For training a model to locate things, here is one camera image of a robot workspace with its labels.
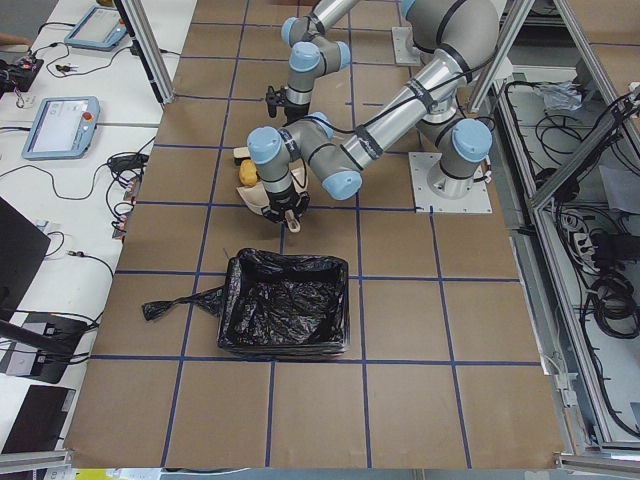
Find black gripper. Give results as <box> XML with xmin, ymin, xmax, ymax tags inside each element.
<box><xmin>261</xmin><ymin>190</ymin><xmax>310</xmax><ymax>223</ymax></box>
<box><xmin>265</xmin><ymin>86</ymin><xmax>309</xmax><ymax>123</ymax></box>

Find white plastic dustpan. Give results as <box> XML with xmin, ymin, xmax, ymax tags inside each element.
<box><xmin>236</xmin><ymin>180</ymin><xmax>301</xmax><ymax>233</ymax></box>

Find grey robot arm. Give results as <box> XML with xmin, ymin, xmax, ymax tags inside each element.
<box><xmin>265</xmin><ymin>0</ymin><xmax>357</xmax><ymax>123</ymax></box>
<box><xmin>247</xmin><ymin>1</ymin><xmax>499</xmax><ymax>223</ymax></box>

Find bin with black bag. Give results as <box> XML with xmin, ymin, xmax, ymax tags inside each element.
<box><xmin>141</xmin><ymin>248</ymin><xmax>350</xmax><ymax>357</ymax></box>

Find brown potato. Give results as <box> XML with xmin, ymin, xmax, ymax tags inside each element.
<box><xmin>238</xmin><ymin>159</ymin><xmax>260</xmax><ymax>188</ymax></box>

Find black power adapter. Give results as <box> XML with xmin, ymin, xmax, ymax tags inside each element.
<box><xmin>107</xmin><ymin>153</ymin><xmax>149</xmax><ymax>173</ymax></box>

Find blue teach pendant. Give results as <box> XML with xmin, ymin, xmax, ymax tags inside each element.
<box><xmin>21</xmin><ymin>96</ymin><xmax>101</xmax><ymax>161</ymax></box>
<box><xmin>64</xmin><ymin>5</ymin><xmax>127</xmax><ymax>51</ymax></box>

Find black laptop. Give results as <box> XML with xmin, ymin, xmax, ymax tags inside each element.
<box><xmin>0</xmin><ymin>199</ymin><xmax>50</xmax><ymax>320</ymax></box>

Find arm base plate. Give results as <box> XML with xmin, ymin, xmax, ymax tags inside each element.
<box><xmin>408</xmin><ymin>152</ymin><xmax>493</xmax><ymax>215</ymax></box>
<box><xmin>391</xmin><ymin>26</ymin><xmax>423</xmax><ymax>67</ymax></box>

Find aluminium frame post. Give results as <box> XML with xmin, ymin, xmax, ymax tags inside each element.
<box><xmin>114</xmin><ymin>0</ymin><xmax>175</xmax><ymax>105</ymax></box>

